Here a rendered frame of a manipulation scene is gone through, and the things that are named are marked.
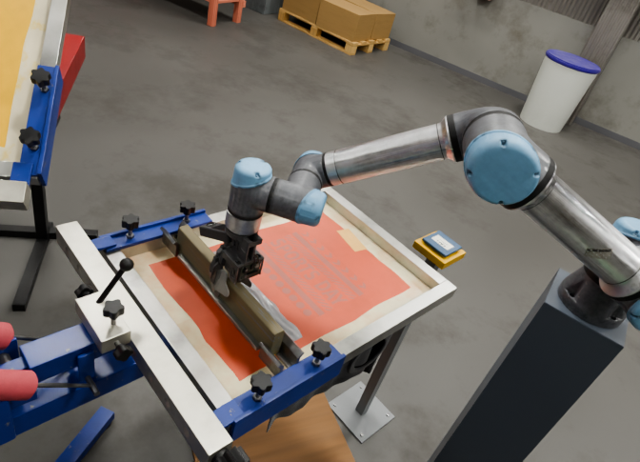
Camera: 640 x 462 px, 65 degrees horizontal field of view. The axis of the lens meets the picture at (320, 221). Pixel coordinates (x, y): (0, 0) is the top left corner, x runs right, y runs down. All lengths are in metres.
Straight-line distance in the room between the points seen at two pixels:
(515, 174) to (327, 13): 6.23
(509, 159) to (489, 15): 6.55
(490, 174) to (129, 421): 1.72
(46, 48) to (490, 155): 1.13
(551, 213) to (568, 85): 5.41
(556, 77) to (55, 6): 5.47
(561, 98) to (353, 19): 2.64
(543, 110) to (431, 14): 2.21
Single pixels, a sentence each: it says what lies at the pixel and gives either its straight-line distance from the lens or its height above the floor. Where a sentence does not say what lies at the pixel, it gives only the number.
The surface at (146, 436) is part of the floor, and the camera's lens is 2.17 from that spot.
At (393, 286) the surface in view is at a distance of 1.47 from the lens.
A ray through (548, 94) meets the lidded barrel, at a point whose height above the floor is 0.40.
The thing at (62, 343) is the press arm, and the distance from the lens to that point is 1.09.
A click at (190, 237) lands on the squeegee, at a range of 1.29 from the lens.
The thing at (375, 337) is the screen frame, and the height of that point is 0.99.
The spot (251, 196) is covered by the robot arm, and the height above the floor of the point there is 1.32.
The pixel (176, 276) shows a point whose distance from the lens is 1.33.
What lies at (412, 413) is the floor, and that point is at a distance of 2.46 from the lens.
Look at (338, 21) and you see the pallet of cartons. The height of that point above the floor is 0.33.
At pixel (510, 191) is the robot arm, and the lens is 0.90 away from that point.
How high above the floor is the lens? 1.87
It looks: 34 degrees down
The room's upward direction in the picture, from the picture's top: 16 degrees clockwise
